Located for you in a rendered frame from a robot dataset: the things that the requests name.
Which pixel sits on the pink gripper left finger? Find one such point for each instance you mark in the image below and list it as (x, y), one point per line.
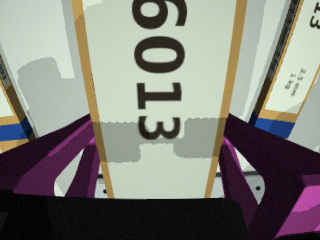
(33, 167)

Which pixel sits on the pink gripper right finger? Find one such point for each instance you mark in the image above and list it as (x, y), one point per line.
(290, 205)

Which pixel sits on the white electrode pack with printed label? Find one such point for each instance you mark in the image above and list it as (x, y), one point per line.
(15, 128)

